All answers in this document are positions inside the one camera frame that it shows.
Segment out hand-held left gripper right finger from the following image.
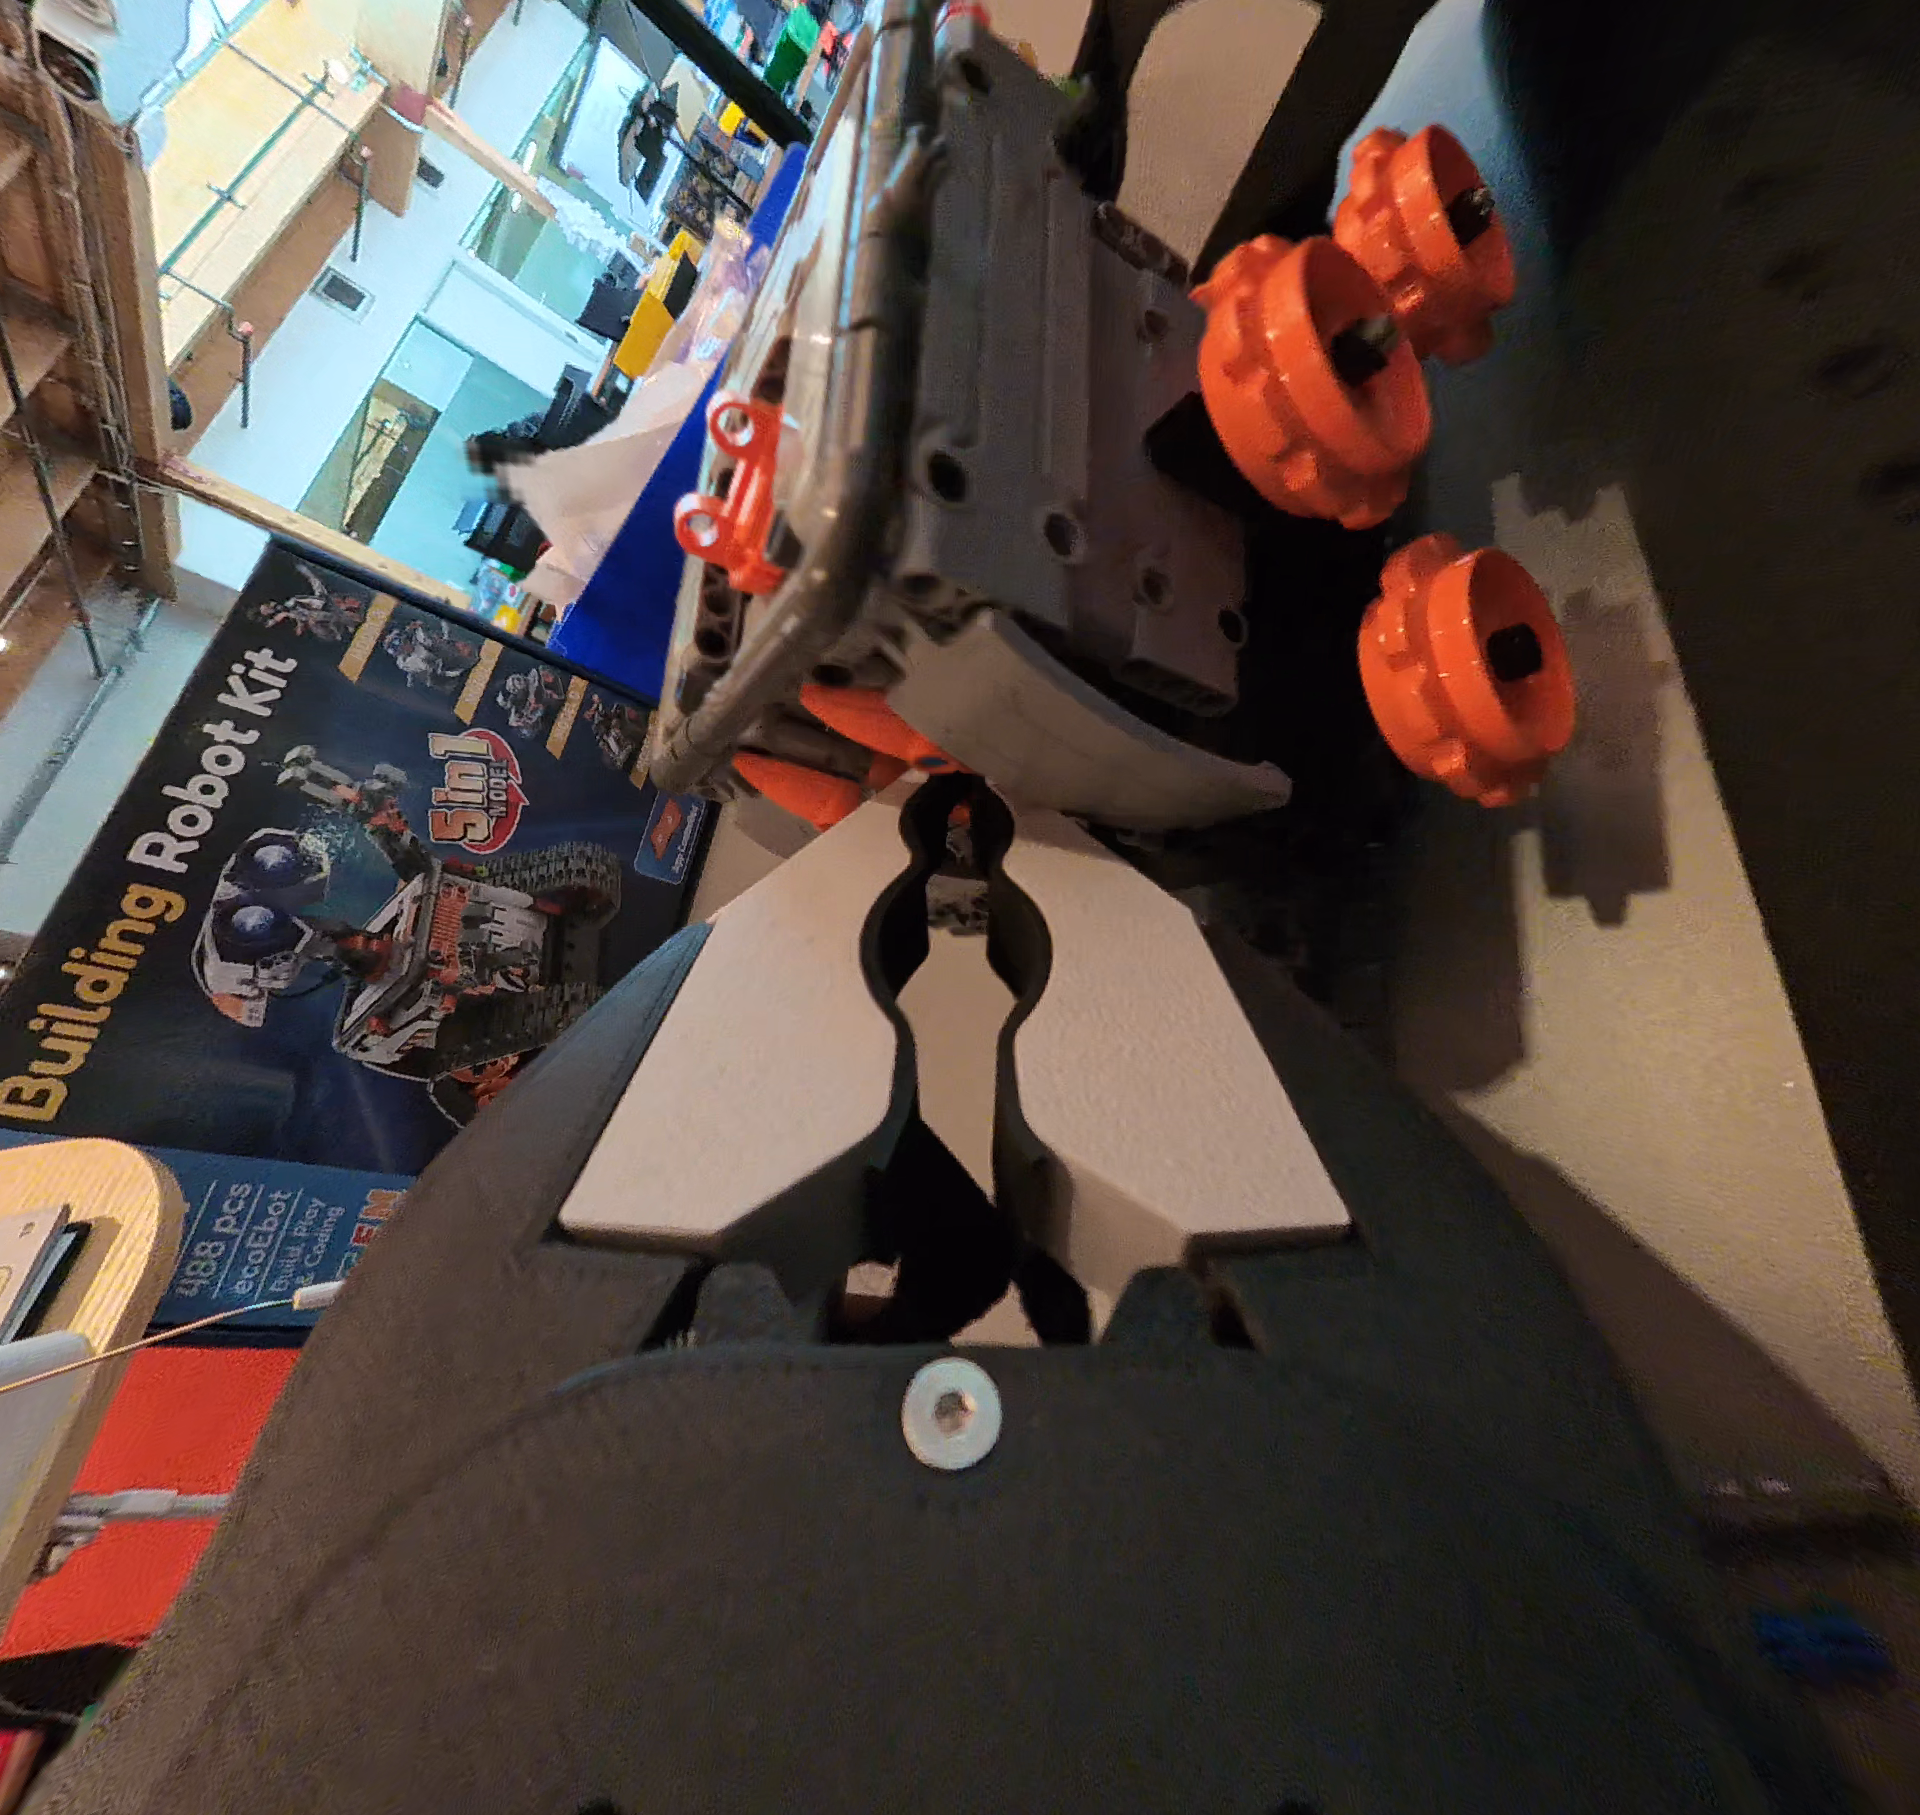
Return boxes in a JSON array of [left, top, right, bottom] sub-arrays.
[[984, 790, 1356, 1340]]

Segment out white cable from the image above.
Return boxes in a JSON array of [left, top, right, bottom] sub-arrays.
[[0, 1281, 349, 1397]]

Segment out dark blue toy packaging box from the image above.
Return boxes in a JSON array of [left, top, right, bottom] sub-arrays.
[[0, 539, 727, 1340]]

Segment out black dotted mat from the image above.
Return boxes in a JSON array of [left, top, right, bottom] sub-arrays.
[[1477, 0, 1920, 1502]]

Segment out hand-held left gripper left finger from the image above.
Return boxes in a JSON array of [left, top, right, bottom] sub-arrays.
[[554, 778, 949, 1337]]

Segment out red flat box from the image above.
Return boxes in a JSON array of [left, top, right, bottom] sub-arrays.
[[0, 1342, 309, 1665]]

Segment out grey orange toy brick robot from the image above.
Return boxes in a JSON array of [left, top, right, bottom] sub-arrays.
[[644, 0, 1579, 932]]

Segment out black metal post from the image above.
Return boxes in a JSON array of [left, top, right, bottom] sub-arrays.
[[524, 0, 820, 148]]

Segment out yellow storage bin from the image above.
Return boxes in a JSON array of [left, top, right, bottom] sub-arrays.
[[614, 229, 710, 380]]

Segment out white crumpled packing bags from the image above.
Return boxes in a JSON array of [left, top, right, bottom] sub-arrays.
[[510, 218, 754, 608]]

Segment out blue storage bin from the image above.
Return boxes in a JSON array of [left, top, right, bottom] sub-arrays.
[[549, 150, 820, 707]]

